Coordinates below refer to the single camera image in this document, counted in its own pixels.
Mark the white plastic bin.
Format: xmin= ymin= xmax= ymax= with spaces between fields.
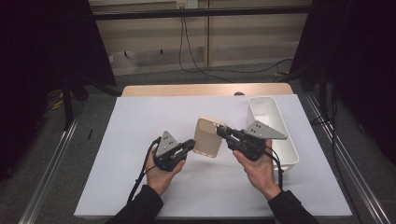
xmin=247 ymin=95 xmax=301 ymax=177

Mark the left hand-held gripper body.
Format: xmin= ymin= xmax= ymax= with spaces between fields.
xmin=152 ymin=130 xmax=190 ymax=173

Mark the black metal stand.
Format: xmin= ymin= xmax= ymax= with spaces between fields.
xmin=317 ymin=66 xmax=332 ymax=119
xmin=60 ymin=74 xmax=77 ymax=131

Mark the white table mat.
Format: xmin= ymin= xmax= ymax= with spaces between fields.
xmin=73 ymin=93 xmax=353 ymax=218

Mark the person's right hand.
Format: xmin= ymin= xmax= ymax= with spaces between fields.
xmin=232 ymin=138 xmax=283 ymax=202

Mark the beige phone case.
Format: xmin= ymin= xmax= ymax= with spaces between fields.
xmin=191 ymin=117 xmax=229 ymax=159

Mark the wooden table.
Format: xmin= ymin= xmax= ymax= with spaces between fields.
xmin=120 ymin=82 xmax=294 ymax=98

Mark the hand-held gripper cable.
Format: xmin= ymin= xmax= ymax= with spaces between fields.
xmin=264 ymin=145 xmax=285 ymax=191
xmin=125 ymin=135 xmax=163 ymax=205

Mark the left hand-held gripper cable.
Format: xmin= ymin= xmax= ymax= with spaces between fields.
xmin=125 ymin=135 xmax=163 ymax=205

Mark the black cable beside rail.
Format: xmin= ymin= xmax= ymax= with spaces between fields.
xmin=311 ymin=88 xmax=341 ymax=151

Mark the black floor cable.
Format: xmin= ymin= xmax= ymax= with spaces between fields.
xmin=183 ymin=17 xmax=234 ymax=84
xmin=177 ymin=17 xmax=294 ymax=76

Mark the metal floor rail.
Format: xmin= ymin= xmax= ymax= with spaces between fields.
xmin=304 ymin=92 xmax=394 ymax=224
xmin=18 ymin=108 xmax=86 ymax=224

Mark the black horizontal bar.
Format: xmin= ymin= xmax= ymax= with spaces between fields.
xmin=92 ymin=6 xmax=312 ymax=21

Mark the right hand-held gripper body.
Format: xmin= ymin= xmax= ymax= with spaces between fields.
xmin=225 ymin=119 xmax=289 ymax=162

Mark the right hand-held gripper cable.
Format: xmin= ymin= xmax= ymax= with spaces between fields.
xmin=264 ymin=145 xmax=285 ymax=191

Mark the black curtain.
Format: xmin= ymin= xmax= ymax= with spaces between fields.
xmin=0 ymin=0 xmax=117 ymax=181
xmin=289 ymin=0 xmax=396 ymax=164

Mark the white wall outlet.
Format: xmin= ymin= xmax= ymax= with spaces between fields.
xmin=176 ymin=0 xmax=199 ymax=9

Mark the person's left hand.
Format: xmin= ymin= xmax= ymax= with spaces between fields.
xmin=144 ymin=146 xmax=187 ymax=197

